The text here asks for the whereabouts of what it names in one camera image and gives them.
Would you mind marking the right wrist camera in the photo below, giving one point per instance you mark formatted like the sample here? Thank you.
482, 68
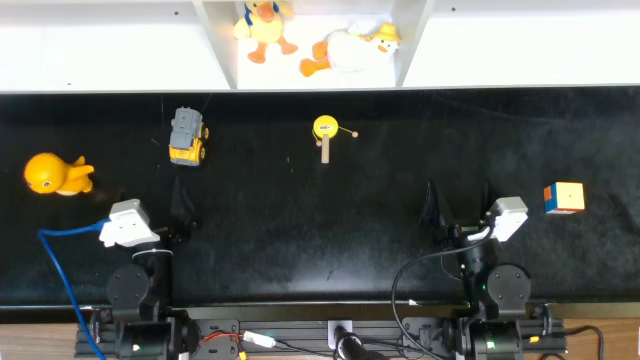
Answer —
507, 215

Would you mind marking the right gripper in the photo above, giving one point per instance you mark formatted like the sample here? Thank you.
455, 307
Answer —
456, 234

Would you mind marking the yellow plush duck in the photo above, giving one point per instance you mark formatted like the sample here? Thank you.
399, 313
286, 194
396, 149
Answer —
265, 27

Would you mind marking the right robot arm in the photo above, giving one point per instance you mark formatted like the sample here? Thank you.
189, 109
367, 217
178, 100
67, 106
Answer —
507, 287

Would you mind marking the yellow rattle drum toy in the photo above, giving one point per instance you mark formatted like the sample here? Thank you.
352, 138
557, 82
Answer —
325, 125

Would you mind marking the white plush duck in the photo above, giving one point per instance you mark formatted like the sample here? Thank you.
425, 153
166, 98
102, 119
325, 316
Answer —
352, 52

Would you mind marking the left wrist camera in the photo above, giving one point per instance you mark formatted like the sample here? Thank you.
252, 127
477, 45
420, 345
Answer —
127, 222

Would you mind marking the yellow rubber duck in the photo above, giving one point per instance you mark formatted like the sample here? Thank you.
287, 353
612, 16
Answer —
47, 172

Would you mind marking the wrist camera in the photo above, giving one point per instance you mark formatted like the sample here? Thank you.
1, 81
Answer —
127, 222
507, 215

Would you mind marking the grey and yellow toy truck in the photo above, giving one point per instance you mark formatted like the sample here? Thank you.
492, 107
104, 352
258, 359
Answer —
186, 130

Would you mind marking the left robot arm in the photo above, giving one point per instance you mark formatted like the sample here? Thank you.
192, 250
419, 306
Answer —
127, 287

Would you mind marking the many-coloured puzzle cube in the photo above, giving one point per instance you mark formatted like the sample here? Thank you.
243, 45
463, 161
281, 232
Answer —
567, 196

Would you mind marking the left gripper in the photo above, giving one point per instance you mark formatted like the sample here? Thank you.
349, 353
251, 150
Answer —
175, 236

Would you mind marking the white shelf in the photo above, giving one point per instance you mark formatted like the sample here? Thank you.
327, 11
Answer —
100, 50

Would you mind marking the mounting rail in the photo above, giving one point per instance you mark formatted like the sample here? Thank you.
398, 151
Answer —
300, 332

